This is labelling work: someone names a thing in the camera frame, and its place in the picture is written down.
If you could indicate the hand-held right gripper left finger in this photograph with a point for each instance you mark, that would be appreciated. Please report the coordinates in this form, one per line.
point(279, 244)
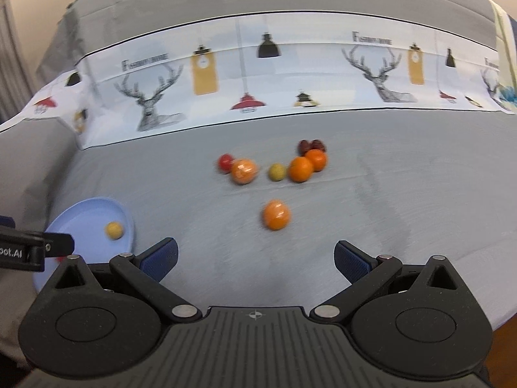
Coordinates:
point(160, 259)

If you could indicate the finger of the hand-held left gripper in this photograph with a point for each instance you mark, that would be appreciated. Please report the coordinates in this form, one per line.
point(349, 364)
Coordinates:
point(36, 246)

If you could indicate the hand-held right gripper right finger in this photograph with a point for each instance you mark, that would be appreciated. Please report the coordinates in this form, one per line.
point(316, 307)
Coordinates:
point(352, 262)

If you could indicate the small yellow fruit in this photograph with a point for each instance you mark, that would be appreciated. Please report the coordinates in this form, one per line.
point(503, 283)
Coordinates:
point(114, 230)

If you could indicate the blue plate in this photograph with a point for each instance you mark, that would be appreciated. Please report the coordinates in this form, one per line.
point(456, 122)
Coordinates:
point(89, 218)

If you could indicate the plastic-wrapped large orange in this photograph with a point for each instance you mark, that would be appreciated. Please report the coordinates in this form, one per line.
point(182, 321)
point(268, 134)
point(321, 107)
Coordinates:
point(276, 215)

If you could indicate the yellow-green small fruit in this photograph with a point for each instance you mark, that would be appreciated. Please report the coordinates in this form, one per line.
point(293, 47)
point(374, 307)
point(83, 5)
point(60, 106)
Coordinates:
point(277, 172)

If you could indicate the plastic-wrapped small orange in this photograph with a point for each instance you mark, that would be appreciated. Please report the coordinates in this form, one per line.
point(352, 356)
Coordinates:
point(243, 171)

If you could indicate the red date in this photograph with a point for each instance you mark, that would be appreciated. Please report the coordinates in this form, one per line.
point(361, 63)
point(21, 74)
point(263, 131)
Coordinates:
point(318, 144)
point(303, 145)

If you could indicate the grey bed sheet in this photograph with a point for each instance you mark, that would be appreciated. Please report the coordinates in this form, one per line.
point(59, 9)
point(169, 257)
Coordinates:
point(383, 210)

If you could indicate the grey printed pillow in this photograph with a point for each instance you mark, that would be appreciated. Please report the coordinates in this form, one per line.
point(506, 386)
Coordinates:
point(32, 161)

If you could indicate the grey printed duvet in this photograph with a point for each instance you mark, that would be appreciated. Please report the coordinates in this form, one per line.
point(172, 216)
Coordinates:
point(282, 81)

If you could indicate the curtain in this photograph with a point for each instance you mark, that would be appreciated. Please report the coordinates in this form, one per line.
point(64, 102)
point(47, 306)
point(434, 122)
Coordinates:
point(12, 48)

